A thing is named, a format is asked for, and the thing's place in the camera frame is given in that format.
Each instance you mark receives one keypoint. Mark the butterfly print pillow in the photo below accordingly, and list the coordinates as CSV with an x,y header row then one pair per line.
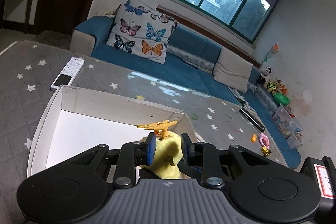
x,y
142,31

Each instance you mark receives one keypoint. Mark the panda plush toy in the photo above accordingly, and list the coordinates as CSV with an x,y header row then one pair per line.
x,y
264,78

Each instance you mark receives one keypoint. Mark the clear plastic toy bin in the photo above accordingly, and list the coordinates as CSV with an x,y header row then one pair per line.
x,y
289,126

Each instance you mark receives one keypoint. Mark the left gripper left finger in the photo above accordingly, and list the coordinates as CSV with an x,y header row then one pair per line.
x,y
131,155

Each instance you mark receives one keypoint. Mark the blue sofa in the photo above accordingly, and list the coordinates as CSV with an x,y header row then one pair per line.
x,y
189,62

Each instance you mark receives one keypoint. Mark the yellow bear plush toy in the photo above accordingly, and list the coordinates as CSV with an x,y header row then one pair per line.
x,y
275,87

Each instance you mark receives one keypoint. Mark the beige cushion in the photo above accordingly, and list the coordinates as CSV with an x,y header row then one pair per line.
x,y
232,70

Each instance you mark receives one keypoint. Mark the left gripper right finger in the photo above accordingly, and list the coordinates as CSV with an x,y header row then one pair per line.
x,y
201,162

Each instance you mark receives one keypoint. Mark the pink ring toy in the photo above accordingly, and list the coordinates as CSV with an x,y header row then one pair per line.
x,y
264,141

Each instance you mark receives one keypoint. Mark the yellow fuzzy chick toy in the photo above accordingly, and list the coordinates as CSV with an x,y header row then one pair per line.
x,y
168,152

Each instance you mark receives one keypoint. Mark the white remote control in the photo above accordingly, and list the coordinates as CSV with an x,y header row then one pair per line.
x,y
68,73

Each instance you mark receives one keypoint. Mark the small yellow toy car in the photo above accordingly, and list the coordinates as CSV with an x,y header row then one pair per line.
x,y
265,151

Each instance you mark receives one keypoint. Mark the green balloon toy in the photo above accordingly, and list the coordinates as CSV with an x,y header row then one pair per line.
x,y
281,99

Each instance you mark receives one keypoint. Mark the white cardboard box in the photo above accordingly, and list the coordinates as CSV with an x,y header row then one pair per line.
x,y
77,119

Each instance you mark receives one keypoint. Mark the small orange block toy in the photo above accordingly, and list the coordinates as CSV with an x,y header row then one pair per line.
x,y
254,138

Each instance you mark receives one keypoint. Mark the black remote control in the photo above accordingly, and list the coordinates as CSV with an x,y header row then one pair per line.
x,y
252,119

